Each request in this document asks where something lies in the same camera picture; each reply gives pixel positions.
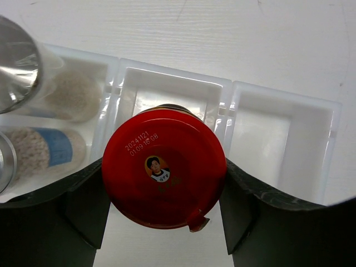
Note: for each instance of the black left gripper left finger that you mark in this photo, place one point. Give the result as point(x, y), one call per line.
point(61, 224)

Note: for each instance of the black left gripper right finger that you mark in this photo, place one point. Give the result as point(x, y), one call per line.
point(264, 226)

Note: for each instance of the white blue-label silver-lid shaker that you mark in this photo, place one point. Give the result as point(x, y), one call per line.
point(29, 152)

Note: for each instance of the red-cap brown sauce bottle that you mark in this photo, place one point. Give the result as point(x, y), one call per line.
point(164, 169)

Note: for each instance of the beige powder silver-lid jar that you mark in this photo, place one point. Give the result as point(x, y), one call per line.
point(36, 82)

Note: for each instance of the white three-compartment plastic tray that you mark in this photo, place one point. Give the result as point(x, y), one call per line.
point(282, 138)

